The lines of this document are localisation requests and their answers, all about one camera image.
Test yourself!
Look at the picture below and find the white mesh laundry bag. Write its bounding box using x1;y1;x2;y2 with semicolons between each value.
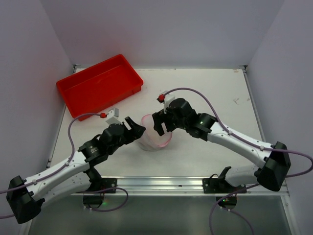
137;114;173;151

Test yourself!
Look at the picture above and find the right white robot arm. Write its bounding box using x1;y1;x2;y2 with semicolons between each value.
152;98;291;191

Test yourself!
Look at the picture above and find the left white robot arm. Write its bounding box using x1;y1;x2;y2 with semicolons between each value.
5;117;146;224

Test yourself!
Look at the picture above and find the red plastic tray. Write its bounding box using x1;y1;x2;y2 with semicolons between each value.
56;54;143;118

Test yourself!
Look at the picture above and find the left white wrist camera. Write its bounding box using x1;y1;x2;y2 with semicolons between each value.
105;107;121;125

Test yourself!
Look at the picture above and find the aluminium front rail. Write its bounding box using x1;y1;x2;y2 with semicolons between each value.
30;174;290;197

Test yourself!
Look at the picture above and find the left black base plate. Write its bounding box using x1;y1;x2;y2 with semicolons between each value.
98;178;117;194

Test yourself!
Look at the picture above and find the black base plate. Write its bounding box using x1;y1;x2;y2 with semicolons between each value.
98;178;117;194
202;177;245;194

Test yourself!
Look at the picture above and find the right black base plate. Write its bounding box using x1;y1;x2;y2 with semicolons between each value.
202;177;245;194

